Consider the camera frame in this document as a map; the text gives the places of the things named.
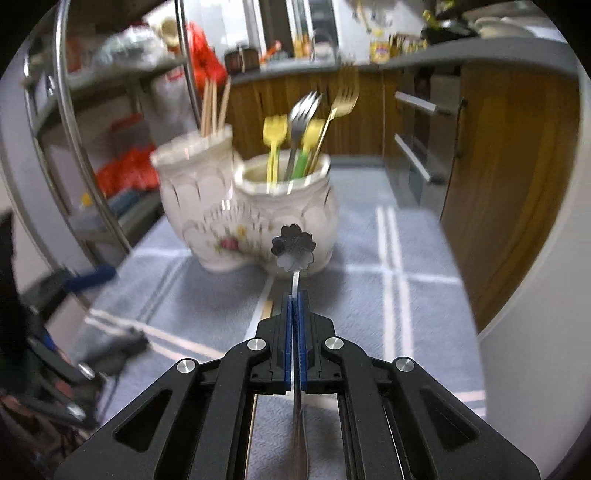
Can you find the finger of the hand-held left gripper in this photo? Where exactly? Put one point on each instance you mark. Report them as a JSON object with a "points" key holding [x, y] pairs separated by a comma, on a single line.
{"points": [[90, 279], [117, 347]]}

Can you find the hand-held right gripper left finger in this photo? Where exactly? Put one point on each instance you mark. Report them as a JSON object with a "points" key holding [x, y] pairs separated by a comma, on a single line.
{"points": [[288, 344]]}

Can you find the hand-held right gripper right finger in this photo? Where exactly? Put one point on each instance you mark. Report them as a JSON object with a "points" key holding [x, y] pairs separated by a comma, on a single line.
{"points": [[302, 344]]}

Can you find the silver flower spoon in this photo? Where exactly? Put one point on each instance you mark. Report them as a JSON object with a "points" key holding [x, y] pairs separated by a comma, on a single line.
{"points": [[293, 249]]}

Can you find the white floral ceramic utensil holder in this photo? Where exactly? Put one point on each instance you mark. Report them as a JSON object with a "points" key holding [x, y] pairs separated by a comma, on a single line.
{"points": [[207, 207]]}

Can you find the yellow green plastic fork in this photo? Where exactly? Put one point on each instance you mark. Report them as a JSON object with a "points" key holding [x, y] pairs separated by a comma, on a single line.
{"points": [[314, 131]]}

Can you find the silver fork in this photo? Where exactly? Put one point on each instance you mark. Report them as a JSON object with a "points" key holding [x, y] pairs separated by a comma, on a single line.
{"points": [[302, 110]]}

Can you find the gold fork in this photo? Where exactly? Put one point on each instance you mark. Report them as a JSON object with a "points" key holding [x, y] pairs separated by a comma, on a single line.
{"points": [[344, 99]]}

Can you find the grey striped cloth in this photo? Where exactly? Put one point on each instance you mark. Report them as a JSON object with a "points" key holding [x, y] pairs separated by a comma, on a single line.
{"points": [[369, 300]]}

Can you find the red packets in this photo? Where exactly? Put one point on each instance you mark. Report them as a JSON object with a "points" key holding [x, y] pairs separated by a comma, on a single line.
{"points": [[124, 168]]}

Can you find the red lid container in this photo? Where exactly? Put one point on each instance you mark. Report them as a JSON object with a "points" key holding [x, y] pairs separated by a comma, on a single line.
{"points": [[124, 129]]}

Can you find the metal shelf rack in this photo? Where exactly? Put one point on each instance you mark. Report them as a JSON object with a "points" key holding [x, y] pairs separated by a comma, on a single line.
{"points": [[69, 115]]}

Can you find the white plastic bag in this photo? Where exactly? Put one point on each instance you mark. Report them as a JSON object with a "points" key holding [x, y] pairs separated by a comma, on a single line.
{"points": [[168, 97]]}

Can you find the wooden kitchen cabinet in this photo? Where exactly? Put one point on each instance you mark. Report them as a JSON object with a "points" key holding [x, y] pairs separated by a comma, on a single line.
{"points": [[360, 120]]}

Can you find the clear plastic bag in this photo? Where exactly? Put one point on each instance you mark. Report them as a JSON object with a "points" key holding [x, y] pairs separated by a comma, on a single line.
{"points": [[120, 46]]}

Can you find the stainless steel oven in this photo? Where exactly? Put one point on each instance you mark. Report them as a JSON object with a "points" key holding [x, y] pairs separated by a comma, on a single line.
{"points": [[420, 138]]}

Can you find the red plastic bag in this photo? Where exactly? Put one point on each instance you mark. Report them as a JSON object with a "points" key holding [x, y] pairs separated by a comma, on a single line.
{"points": [[203, 60]]}

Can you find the tall wooden cabinet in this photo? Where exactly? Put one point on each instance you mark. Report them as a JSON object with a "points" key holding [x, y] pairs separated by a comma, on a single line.
{"points": [[508, 184]]}

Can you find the cream cup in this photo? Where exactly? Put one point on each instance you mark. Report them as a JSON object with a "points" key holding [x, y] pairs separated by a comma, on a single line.
{"points": [[168, 30]]}

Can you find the dark brown jar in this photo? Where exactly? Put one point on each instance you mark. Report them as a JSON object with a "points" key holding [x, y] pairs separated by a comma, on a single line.
{"points": [[242, 60]]}

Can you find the orange bottles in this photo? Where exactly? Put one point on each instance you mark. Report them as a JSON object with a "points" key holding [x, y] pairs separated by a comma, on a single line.
{"points": [[302, 46]]}

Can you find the yellow oil bottle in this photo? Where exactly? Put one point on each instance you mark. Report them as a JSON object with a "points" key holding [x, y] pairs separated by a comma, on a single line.
{"points": [[381, 48]]}

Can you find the chrome faucet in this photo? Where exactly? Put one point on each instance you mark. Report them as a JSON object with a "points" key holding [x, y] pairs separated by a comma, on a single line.
{"points": [[323, 37]]}

